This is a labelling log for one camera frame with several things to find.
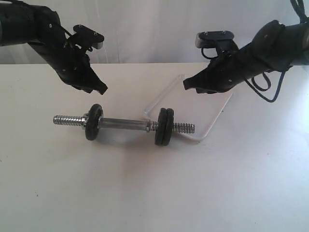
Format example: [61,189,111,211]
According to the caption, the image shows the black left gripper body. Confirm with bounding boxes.
[36,26,91,86]

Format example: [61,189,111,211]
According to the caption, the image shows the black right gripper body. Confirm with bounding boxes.
[207,49,268,93]

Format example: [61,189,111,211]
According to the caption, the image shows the black round plastic disc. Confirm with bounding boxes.
[85,103,103,141]

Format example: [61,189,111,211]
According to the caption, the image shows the black weight plate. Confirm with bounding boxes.
[162,108,174,146]
[155,108,167,146]

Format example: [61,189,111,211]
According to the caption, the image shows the chrome threaded dumbbell bar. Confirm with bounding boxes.
[53,115,195,134]

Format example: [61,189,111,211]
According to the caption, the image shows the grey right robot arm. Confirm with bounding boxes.
[183,20,309,94]

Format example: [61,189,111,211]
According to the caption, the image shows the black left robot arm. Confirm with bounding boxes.
[0,0,108,95]

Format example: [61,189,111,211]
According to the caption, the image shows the white rectangular plastic tray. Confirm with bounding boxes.
[143,74,232,141]

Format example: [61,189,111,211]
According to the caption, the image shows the white backdrop curtain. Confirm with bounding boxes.
[0,0,309,65]

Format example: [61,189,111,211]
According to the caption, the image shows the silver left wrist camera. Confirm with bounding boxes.
[71,24,105,51]

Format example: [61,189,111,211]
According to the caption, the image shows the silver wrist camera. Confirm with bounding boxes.
[71,24,105,51]
[195,30,239,60]

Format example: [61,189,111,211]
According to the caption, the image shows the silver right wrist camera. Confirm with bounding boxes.
[195,30,239,60]

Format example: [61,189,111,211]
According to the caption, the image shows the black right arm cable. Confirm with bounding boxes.
[201,0,309,103]

